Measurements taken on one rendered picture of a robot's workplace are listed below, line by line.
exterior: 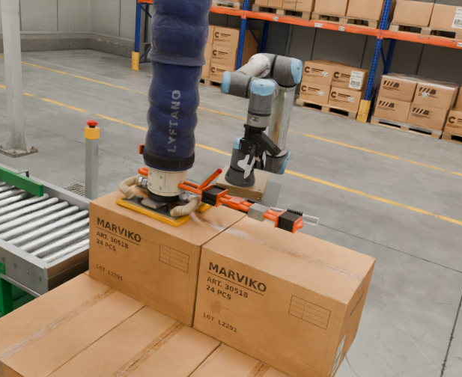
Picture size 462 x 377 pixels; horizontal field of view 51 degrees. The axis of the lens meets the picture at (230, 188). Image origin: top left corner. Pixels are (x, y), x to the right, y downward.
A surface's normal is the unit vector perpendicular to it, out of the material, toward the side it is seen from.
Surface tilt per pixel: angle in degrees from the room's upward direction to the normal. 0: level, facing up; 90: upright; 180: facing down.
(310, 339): 90
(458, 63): 90
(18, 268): 90
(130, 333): 0
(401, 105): 91
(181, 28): 74
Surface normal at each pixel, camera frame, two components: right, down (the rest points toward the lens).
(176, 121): 0.34, 0.06
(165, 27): -0.36, 0.14
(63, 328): 0.11, -0.92
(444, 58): -0.51, 0.27
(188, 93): 0.68, 0.15
